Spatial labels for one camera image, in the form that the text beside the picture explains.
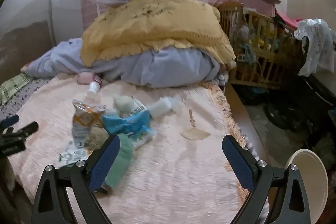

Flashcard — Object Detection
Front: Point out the white plastic bottle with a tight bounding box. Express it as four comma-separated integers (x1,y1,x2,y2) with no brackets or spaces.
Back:
149,97,182,119

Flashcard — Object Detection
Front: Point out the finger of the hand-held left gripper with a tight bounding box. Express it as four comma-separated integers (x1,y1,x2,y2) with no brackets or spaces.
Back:
1,122,39,139
0,115,20,128

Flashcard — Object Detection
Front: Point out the black bag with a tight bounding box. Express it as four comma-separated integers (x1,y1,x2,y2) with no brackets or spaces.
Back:
236,84,271,106

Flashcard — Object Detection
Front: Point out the wooden baby crib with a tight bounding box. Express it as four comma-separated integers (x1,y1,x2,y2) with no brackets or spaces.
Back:
218,1,302,89

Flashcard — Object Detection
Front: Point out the green white paper wrapper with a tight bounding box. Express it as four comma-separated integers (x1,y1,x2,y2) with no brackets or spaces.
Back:
58,148,88,166

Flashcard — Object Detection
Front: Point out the black swivel chair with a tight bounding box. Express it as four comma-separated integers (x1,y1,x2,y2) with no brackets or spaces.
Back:
262,73,336,147

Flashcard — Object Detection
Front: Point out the lavender quilt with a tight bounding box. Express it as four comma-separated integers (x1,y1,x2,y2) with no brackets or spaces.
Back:
25,38,229,89

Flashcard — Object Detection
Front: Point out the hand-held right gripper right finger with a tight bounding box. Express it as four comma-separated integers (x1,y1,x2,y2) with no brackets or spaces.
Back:
222,135,311,224

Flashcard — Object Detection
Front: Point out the white yellow snack packet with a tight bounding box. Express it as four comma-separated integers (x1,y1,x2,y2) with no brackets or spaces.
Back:
72,99,106,148

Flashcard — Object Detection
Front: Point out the white plastic bucket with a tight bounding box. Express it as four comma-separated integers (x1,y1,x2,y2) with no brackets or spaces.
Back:
285,148,328,224

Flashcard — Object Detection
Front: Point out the green white carton box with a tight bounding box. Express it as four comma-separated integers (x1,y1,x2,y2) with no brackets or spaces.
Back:
104,133,134,194

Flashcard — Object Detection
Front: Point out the small white pink-capped bottle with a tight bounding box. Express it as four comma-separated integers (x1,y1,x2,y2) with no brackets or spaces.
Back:
87,81,102,98

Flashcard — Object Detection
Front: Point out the blue knitted cloth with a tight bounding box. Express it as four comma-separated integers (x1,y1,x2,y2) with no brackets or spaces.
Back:
237,42,257,63

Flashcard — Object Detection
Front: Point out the white plastic bag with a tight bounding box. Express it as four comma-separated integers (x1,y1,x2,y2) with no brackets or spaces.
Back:
293,18,336,77

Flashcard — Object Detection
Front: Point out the wooden bed frame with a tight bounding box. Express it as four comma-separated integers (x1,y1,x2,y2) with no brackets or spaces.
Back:
225,82,267,161

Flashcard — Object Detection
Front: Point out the yellow knitted blanket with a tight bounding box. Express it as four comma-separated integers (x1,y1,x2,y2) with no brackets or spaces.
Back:
80,0,237,68

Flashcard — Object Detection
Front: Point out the green striped cloth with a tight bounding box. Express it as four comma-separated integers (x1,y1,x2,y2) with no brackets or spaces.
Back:
0,74,33,104

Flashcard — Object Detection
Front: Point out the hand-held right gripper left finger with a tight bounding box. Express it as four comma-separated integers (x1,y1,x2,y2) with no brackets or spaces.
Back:
33,134,121,224

